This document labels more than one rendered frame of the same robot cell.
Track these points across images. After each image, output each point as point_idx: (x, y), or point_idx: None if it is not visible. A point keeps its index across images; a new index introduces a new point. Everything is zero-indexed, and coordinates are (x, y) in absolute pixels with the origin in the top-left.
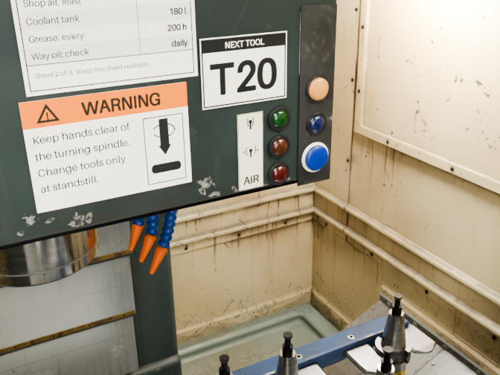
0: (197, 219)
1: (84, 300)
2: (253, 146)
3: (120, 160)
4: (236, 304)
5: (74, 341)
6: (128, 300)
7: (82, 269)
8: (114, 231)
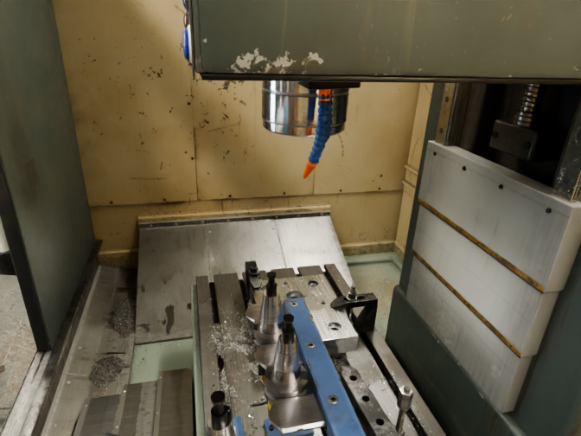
0: None
1: (493, 297)
2: None
3: None
4: None
5: (475, 324)
6: (520, 337)
7: (503, 268)
8: (539, 255)
